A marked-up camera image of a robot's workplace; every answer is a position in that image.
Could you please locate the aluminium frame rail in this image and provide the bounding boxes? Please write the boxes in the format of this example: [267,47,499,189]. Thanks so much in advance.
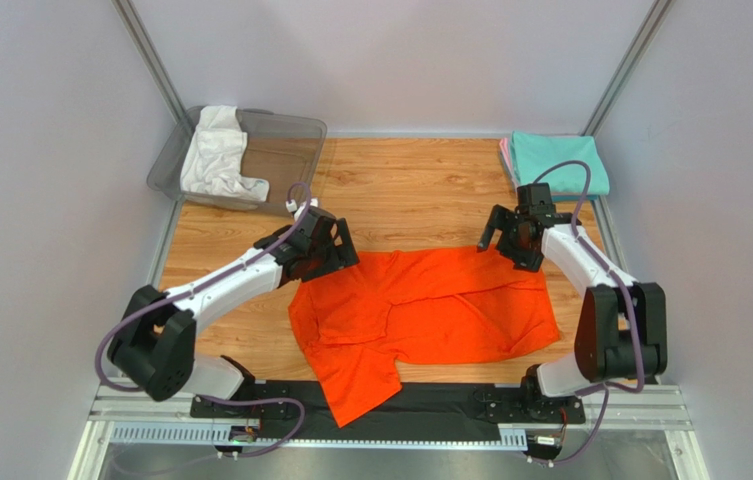
[71,385,709,479]

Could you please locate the pink folded t shirt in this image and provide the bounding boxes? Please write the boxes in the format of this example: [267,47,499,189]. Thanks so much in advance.
[499,136,600,201]

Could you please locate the corner aluminium post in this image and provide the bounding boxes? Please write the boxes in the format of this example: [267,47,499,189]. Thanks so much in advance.
[111,0,194,127]
[581,0,675,136]

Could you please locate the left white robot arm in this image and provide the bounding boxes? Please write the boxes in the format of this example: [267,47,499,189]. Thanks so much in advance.
[96,205,359,402]

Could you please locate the white t shirt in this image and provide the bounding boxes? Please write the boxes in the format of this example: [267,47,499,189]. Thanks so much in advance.
[180,105,270,202]

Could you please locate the right corner aluminium post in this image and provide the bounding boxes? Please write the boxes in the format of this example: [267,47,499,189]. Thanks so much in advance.
[581,0,675,136]

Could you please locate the left corner aluminium post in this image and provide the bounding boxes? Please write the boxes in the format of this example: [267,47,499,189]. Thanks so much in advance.
[111,0,194,127]

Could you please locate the orange t shirt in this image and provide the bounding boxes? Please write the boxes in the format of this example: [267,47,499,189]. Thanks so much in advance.
[288,246,560,428]

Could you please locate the teal folded t shirt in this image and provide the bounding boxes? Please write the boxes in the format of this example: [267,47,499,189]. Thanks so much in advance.
[509,131,611,198]

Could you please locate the clear plastic bin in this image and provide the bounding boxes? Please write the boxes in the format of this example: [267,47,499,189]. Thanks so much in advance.
[146,106,327,215]

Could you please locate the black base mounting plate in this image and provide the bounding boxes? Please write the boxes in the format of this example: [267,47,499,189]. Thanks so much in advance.
[190,379,587,442]

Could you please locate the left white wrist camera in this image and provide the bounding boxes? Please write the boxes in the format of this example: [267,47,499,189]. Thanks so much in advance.
[285,197,319,220]

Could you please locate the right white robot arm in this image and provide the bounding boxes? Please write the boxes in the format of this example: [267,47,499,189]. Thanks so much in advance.
[477,183,668,398]

